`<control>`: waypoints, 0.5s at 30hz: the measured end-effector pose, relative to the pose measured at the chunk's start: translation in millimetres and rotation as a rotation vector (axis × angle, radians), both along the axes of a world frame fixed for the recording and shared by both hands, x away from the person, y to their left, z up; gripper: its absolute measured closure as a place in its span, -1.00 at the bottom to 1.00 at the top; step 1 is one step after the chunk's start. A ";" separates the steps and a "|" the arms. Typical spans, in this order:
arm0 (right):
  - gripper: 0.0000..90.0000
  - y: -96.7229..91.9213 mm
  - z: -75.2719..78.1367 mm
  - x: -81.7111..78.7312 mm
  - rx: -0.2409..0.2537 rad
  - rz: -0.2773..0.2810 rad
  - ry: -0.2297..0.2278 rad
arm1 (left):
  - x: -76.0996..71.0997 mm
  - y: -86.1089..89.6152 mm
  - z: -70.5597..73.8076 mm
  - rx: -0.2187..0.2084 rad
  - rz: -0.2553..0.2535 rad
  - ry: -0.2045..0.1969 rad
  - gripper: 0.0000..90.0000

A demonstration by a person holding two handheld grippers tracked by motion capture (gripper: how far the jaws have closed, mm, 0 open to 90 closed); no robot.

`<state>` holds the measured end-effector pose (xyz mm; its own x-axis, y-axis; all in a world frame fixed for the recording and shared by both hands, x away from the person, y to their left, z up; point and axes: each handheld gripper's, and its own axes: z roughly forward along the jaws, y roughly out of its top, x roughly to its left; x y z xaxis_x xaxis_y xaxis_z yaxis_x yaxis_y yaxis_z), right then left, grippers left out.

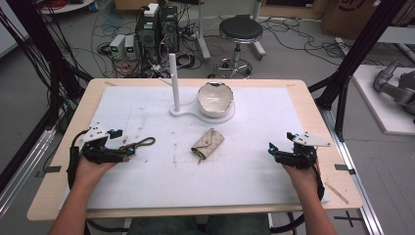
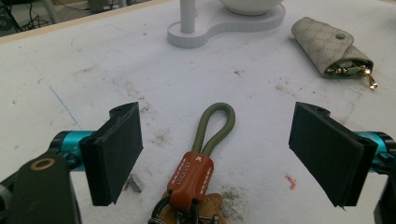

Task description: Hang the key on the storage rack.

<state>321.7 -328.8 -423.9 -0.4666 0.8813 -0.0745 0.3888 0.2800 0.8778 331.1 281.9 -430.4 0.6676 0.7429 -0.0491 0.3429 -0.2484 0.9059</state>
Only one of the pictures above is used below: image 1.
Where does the white power supply unit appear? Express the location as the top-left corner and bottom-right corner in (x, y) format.
(109, 33), (127, 61)
(123, 34), (139, 61)

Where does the white desk leg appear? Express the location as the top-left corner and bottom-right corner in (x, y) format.
(195, 0), (212, 63)
(250, 0), (267, 61)

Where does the light wooden table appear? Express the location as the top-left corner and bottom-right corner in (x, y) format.
(26, 77), (364, 222)

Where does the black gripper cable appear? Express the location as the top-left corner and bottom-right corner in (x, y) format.
(66, 129), (90, 192)
(269, 156), (327, 235)

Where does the cardboard box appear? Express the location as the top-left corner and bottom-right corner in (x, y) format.
(320, 0), (394, 41)

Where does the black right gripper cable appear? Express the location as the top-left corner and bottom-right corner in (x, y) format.
(269, 156), (327, 235)

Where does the black round stool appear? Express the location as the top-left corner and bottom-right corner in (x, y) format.
(213, 14), (264, 80)

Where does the white box on tower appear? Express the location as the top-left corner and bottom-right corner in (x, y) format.
(143, 2), (161, 19)

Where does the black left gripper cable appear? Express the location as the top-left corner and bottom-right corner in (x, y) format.
(66, 129), (90, 192)

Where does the person's left hand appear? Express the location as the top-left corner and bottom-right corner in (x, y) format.
(73, 156), (117, 191)

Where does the white stand with post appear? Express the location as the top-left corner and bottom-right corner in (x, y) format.
(158, 52), (236, 125)

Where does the black computer tower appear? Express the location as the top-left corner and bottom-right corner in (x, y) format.
(159, 5), (180, 54)
(134, 12), (161, 66)

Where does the aluminium rail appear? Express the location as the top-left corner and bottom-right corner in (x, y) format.
(0, 126), (57, 218)
(318, 107), (387, 235)

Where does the person's right hand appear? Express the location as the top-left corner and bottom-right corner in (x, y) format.
(281, 161), (323, 198)

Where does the white table mat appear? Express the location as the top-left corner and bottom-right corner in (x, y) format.
(59, 85), (331, 211)

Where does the beige key pouch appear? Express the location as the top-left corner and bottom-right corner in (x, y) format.
(190, 127), (226, 165)

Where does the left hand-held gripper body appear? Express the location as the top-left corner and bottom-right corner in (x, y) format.
(77, 122), (129, 165)

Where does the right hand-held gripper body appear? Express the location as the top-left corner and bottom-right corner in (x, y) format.
(274, 130), (332, 170)

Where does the white floor board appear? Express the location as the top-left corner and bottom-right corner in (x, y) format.
(351, 64), (415, 137)

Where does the olive cord loop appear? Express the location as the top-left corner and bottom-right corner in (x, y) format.
(124, 136), (157, 152)

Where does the black frame post with cables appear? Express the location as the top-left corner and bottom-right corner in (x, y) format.
(5, 0), (94, 109)

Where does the white bowl with ragged rim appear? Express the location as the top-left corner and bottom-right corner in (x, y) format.
(196, 81), (236, 118)

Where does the thin wooden stick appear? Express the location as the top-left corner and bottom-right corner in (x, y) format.
(325, 182), (350, 206)

